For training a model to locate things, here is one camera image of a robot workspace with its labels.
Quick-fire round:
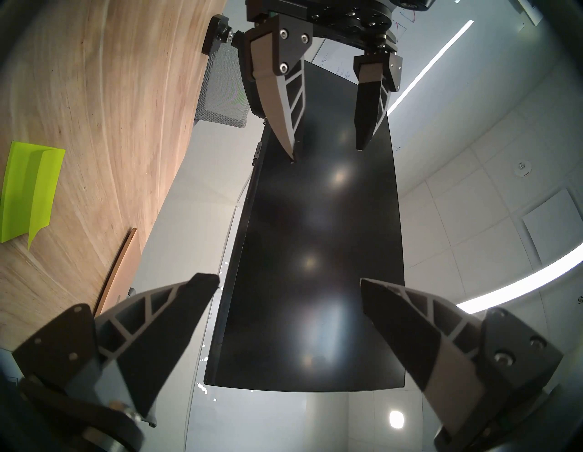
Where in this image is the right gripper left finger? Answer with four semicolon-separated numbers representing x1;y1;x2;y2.
13;272;220;429

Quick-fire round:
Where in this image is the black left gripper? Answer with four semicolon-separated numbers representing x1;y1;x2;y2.
202;0;438;164

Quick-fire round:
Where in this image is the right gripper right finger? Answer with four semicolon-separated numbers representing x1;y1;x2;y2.
360;278;565;438

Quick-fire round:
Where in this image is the yellow sticky note pad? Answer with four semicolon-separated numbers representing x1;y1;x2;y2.
0;141;66;250

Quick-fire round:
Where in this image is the curved black monitor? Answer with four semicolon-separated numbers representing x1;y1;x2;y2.
204;59;406;392

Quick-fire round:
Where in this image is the grey mesh office chair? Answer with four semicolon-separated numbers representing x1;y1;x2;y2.
195;43;250;128

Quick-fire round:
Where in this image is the linear ceiling light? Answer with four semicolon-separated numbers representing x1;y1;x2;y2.
455;246;583;315
387;21;474;114

